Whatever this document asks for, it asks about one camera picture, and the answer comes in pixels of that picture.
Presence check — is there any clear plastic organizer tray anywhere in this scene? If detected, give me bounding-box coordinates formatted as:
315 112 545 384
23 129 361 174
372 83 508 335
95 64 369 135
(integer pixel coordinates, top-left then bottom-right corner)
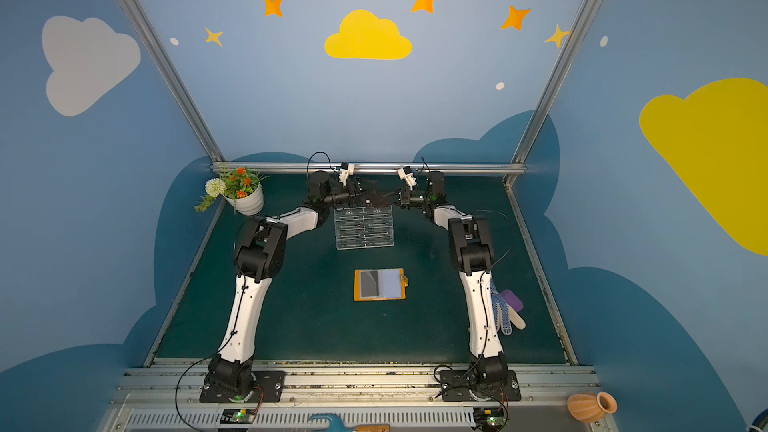
334 206 395 251

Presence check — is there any yellow leather card holder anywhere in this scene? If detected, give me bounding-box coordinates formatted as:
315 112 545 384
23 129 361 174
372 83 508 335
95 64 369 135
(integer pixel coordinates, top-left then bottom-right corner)
354 268 408 302

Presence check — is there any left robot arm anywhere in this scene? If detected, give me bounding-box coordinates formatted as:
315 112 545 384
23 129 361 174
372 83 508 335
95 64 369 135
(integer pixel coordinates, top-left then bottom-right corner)
200 171 363 403

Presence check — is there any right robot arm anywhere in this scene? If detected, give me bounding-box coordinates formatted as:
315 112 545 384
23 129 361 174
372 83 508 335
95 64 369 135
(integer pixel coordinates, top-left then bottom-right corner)
397 166 510 391

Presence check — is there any potted flower plant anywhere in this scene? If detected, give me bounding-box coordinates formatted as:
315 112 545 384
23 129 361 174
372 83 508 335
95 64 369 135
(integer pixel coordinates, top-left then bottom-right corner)
194 167 264 216

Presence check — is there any right controller board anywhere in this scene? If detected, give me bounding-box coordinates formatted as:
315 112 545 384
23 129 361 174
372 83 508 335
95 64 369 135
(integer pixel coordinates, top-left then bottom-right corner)
472 408 508 432

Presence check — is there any controller board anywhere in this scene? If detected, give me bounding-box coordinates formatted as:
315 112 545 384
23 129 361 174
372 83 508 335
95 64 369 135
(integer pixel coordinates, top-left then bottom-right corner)
219 409 257 426
472 408 508 432

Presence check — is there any left controller board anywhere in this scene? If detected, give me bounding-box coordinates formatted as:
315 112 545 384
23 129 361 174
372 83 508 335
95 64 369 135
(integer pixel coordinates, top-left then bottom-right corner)
219 409 257 426

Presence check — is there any terracotta clay vase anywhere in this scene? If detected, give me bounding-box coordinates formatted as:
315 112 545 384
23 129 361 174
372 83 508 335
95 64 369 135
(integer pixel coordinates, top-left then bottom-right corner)
567 392 618 423

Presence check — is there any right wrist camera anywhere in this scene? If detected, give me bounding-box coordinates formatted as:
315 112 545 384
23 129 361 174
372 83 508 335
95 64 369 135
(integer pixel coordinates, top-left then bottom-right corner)
397 166 417 190

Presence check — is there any aluminium frame rear bar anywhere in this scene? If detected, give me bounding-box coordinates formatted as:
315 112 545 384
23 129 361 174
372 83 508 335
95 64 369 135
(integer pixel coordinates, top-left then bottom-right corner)
211 162 526 176

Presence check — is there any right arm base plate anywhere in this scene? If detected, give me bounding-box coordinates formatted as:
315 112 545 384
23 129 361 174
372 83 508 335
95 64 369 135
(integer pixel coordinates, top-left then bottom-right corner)
437 369 522 403

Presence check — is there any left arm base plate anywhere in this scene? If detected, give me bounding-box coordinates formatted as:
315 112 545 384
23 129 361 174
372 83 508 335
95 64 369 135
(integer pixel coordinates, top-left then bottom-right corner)
199 370 285 404

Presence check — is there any teal handled tool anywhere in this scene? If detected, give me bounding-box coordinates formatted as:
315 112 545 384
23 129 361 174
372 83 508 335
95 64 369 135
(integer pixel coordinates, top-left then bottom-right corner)
310 414 391 432

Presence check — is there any aluminium front rail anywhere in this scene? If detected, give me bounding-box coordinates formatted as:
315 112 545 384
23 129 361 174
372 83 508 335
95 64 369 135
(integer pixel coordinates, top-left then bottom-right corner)
99 360 618 431

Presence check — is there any aluminium frame right post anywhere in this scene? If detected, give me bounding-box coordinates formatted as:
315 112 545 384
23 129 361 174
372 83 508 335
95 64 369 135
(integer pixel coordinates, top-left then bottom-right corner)
511 0 603 167

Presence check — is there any aluminium frame post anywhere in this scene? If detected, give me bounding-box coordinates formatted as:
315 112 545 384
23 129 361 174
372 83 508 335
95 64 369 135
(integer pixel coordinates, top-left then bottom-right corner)
118 0 225 162
511 0 603 167

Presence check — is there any aluminium frame left post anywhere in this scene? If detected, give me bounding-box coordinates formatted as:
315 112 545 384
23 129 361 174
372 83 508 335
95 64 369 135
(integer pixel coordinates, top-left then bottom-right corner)
118 0 225 162

